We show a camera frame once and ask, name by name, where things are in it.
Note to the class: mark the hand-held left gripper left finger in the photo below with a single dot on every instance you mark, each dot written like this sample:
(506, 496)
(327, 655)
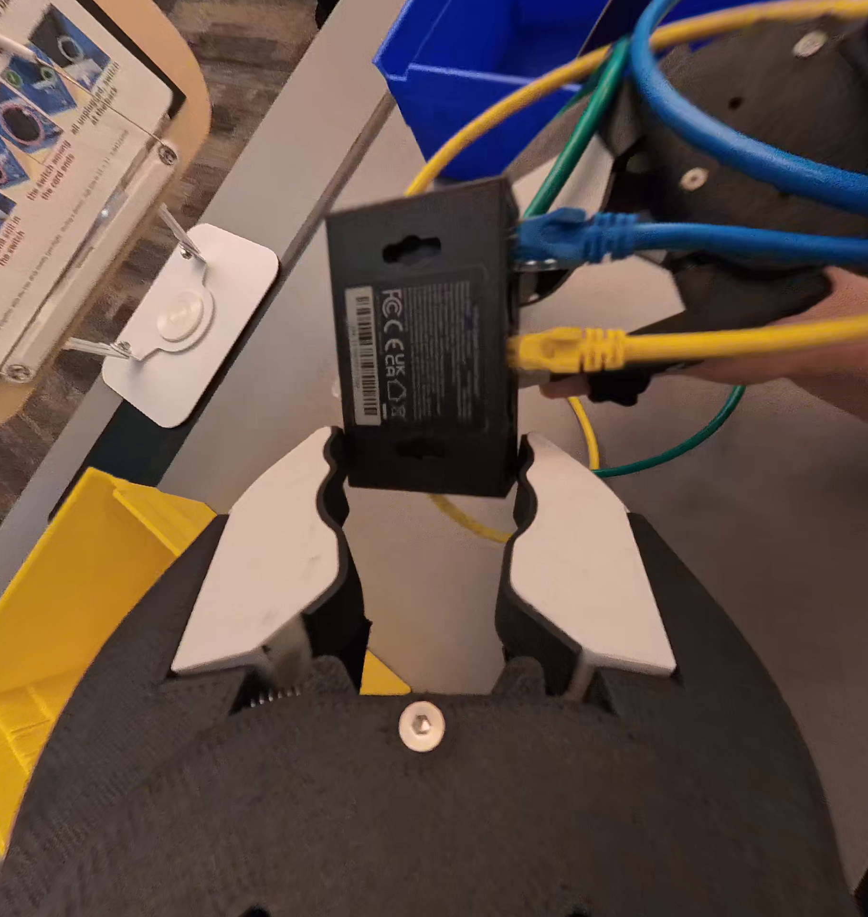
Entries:
(262, 559)

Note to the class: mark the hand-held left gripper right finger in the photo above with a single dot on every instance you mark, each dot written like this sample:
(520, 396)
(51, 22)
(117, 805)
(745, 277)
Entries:
(584, 573)

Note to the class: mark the yellow plastic bin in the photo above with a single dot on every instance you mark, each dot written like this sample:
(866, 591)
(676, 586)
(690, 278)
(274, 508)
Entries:
(69, 573)

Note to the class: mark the black network switch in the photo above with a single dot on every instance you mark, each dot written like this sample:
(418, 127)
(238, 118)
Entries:
(420, 344)

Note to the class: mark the blue plastic bin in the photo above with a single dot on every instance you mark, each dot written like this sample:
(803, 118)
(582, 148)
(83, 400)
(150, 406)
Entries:
(477, 71)

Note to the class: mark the person's right hand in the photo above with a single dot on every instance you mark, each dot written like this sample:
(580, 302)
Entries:
(835, 387)

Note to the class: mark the white board stand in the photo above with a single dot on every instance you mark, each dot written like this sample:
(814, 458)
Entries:
(190, 322)

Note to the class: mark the instruction poster board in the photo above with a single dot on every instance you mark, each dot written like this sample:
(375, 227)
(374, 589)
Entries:
(47, 179)

